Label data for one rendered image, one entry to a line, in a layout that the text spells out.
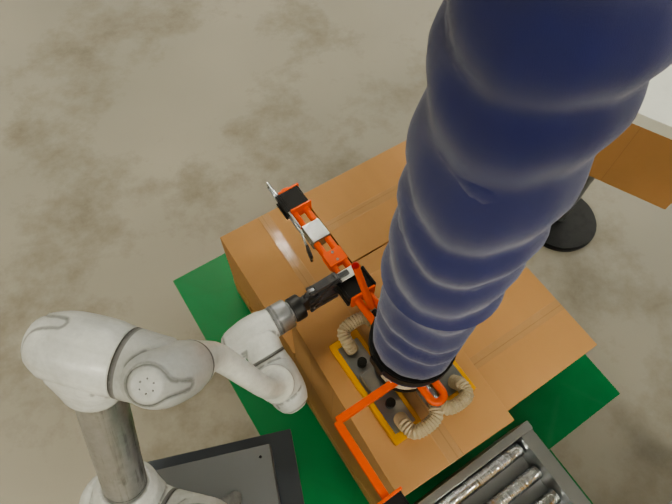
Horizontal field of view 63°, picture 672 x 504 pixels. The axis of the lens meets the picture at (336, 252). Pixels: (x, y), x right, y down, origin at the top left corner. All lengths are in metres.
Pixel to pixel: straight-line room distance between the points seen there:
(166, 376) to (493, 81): 0.68
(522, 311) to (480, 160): 1.71
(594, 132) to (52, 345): 0.88
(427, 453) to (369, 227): 1.05
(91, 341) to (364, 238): 1.47
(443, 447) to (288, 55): 2.80
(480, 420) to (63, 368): 1.11
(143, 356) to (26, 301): 2.17
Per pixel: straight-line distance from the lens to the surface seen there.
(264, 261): 2.24
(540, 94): 0.53
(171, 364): 0.97
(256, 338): 1.51
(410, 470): 1.61
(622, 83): 0.54
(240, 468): 1.72
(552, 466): 2.09
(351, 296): 1.57
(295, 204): 1.71
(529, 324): 2.26
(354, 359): 1.63
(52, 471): 2.80
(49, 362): 1.07
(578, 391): 2.86
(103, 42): 4.11
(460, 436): 1.65
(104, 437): 1.24
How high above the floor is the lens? 2.53
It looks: 62 degrees down
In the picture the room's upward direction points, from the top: 2 degrees clockwise
